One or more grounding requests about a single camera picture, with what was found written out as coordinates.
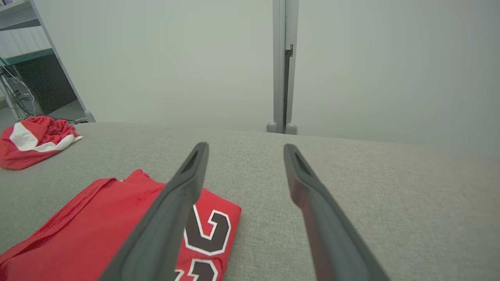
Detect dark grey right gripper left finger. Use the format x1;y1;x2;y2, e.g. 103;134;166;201
98;142;210;281

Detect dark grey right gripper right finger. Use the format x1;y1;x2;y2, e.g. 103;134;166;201
283;143;391;281

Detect red basketball jersey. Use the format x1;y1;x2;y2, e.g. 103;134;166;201
0;169;242;281

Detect red white shorts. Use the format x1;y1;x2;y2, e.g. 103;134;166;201
0;116;84;171

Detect dark cabinet panel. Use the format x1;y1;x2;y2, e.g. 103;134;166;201
10;53;79;116

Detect grey partition post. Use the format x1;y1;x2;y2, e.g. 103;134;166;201
266;0;300;135

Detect bundle of cables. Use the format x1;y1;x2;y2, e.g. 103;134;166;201
0;66;38;121

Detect white metal shelf frame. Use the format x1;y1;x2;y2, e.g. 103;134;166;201
0;0;96;124

